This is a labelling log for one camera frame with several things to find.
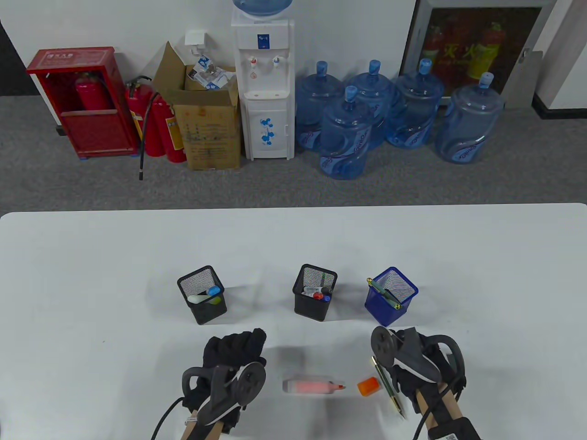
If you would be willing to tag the person's right hand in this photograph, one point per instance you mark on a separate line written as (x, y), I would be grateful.
(408, 385)

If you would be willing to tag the person's left hand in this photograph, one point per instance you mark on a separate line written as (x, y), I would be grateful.
(234, 350)

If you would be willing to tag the green gold fountain pen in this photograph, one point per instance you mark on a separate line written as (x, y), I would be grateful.
(387, 389)
(380, 290)
(399, 305)

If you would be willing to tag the orange highlighter pen cap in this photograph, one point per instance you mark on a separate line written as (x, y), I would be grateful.
(369, 386)

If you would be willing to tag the yellow-green highlighter pen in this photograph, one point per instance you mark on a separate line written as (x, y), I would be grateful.
(198, 299)

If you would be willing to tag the blue highlighter pen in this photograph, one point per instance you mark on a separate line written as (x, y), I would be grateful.
(214, 290)

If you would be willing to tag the orange highlighter pen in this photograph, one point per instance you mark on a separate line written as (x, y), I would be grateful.
(312, 386)

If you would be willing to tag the white black marker pen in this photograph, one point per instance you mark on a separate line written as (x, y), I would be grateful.
(316, 289)

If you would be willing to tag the person's right forearm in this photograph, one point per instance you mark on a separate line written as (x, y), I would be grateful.
(440, 403)

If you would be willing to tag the person's left forearm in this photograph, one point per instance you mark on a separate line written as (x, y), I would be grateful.
(188, 431)

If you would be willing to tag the black mesh pen holder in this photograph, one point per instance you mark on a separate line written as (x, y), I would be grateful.
(312, 311)
(204, 314)

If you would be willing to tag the blue mesh pen holder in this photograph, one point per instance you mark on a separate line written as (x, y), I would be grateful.
(380, 314)

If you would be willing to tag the brown cardboard box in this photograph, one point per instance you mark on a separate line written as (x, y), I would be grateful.
(208, 137)

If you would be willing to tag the white water dispenser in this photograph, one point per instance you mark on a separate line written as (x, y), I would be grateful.
(266, 133)

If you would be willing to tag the red fire extinguisher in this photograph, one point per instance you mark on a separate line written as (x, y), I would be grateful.
(169, 133)
(94, 94)
(137, 105)

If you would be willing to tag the blue water jug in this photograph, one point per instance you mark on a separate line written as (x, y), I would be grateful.
(467, 123)
(373, 87)
(415, 105)
(344, 137)
(316, 96)

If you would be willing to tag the red fire extinguisher cabinet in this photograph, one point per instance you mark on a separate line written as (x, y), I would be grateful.
(98, 133)

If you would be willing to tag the white blue packets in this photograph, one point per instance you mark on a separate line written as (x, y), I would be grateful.
(211, 78)

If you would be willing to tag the grey metal cabinet door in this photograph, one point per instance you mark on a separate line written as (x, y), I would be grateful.
(523, 80)

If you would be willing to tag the blue dispenser water bottle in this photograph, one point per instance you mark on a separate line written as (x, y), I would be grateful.
(261, 5)

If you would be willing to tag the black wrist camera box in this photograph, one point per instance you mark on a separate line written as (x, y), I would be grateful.
(454, 431)

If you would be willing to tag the white wall socket box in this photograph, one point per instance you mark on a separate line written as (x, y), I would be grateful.
(195, 37)

